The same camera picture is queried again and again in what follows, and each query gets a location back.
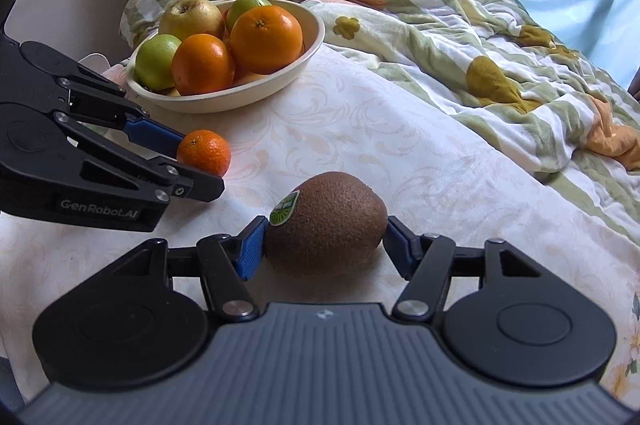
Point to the large yellow apple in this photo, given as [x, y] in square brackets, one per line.
[192, 20]

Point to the small green apple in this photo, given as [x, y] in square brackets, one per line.
[242, 7]

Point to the medium orange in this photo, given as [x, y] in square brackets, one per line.
[202, 64]

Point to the small mandarin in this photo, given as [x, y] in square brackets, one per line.
[205, 154]

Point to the floral striped blanket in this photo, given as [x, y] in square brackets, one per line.
[425, 55]

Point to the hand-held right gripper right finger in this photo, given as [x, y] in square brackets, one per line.
[400, 250]

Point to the large orange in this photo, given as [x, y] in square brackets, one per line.
[266, 39]

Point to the brown kiwi with green sticker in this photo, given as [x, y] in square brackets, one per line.
[330, 225]

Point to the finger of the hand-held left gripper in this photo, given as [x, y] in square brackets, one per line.
[155, 136]
[190, 185]

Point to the cream bowl with duck print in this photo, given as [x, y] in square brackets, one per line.
[240, 97]

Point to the large green apple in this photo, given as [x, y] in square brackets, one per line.
[155, 61]

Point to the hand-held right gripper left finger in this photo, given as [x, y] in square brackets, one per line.
[252, 250]

